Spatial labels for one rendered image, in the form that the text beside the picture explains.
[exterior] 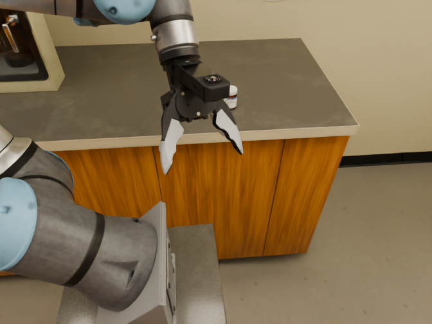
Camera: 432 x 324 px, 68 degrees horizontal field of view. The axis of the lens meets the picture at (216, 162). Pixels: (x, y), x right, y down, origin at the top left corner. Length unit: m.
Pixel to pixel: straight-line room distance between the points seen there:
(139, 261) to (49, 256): 0.12
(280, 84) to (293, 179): 0.37
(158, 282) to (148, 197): 0.80
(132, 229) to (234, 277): 1.27
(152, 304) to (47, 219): 0.18
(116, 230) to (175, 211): 0.84
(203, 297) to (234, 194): 0.66
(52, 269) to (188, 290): 0.30
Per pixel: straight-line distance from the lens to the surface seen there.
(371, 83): 2.05
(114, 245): 0.51
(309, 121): 1.11
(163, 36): 0.57
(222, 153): 1.12
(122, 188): 1.25
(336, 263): 1.91
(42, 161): 0.61
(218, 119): 0.57
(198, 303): 0.69
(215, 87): 0.47
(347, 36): 1.83
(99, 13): 0.44
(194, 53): 0.57
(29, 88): 1.39
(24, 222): 0.48
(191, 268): 0.72
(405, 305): 1.93
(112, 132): 1.07
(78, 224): 0.50
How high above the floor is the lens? 1.57
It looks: 44 degrees down
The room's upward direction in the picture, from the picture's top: straight up
